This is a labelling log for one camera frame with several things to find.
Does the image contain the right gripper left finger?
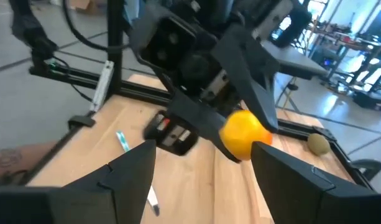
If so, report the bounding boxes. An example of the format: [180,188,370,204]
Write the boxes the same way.
[63,139,157,224]

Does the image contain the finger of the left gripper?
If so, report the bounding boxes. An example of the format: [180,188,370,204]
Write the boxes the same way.
[167,90,241,163]
[211,24,280,133]

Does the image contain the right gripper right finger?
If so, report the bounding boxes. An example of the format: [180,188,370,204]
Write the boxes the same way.
[251,141,376,224]

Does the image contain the small orange fruit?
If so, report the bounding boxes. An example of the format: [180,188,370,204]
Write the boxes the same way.
[219,109,273,161]

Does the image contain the brown green kiwi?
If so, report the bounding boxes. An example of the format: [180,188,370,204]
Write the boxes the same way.
[306,133,331,156]

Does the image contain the person's forearm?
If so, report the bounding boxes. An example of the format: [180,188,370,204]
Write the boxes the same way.
[0,140,59,186]

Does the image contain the dark grey desk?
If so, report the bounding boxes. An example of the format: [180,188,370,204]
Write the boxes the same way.
[260,39,329,80]

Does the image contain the silver white flat bar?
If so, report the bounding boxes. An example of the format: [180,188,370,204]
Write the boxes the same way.
[90,60,116,113]

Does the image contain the dark background monitor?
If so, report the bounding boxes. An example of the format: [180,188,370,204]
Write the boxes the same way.
[360,9,381,43]

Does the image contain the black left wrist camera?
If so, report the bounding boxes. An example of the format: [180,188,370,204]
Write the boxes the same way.
[129,14,198,74]

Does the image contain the black aluminium frame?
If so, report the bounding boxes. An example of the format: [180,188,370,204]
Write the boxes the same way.
[21,0,381,191]

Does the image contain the small black bracket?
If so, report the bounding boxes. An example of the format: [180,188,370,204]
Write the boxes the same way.
[67,114,97,129]

